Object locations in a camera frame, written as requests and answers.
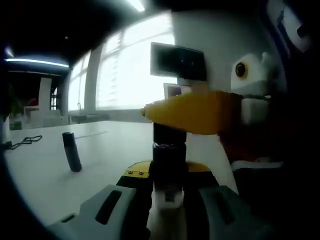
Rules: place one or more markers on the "white worn device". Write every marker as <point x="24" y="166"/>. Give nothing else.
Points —
<point x="290" y="25"/>

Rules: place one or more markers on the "black bottle cap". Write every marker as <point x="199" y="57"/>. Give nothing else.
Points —
<point x="170" y="135"/>

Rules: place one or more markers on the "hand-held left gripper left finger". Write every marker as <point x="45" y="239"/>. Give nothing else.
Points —
<point x="112" y="212"/>

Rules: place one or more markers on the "black wall monitor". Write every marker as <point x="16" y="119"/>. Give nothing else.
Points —
<point x="177" y="61"/>

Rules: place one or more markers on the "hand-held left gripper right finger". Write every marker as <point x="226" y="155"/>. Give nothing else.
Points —
<point x="220" y="215"/>

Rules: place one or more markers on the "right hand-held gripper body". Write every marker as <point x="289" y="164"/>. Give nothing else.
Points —
<point x="255" y="80"/>

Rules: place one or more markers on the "ceiling strip light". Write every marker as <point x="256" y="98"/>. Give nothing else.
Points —
<point x="136" y="5"/>
<point x="37" y="62"/>

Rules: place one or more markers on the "tall dark cosmetic bottle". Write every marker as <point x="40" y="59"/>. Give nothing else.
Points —
<point x="72" y="152"/>

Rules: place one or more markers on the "dark side counter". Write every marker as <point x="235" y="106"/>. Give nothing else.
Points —
<point x="87" y="117"/>

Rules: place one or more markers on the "white table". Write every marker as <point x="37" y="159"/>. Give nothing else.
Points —
<point x="37" y="180"/>

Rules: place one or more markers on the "white laptop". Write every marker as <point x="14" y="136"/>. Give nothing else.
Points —
<point x="171" y="91"/>

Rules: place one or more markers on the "white window blinds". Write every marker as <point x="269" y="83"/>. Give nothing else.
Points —
<point x="125" y="75"/>

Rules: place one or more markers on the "short dark cosmetic bottle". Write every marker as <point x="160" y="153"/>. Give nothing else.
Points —
<point x="170" y="170"/>

